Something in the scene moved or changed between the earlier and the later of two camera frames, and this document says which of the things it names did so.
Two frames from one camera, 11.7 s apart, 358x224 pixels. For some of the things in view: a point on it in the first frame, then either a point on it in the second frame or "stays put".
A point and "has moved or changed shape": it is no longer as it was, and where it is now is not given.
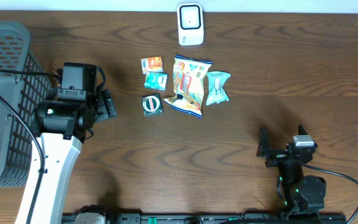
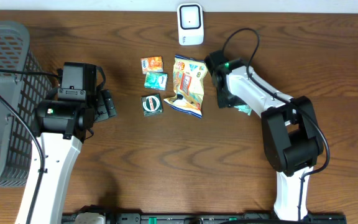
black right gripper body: x=277 y=157 → x=228 y=99
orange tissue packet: x=154 y=64 stays put
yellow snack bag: x=189 y=75 stays put
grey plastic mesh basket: x=6 y=144 stays put
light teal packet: x=216 y=93 has moved or changed shape
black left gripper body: x=103 y=109 stays put
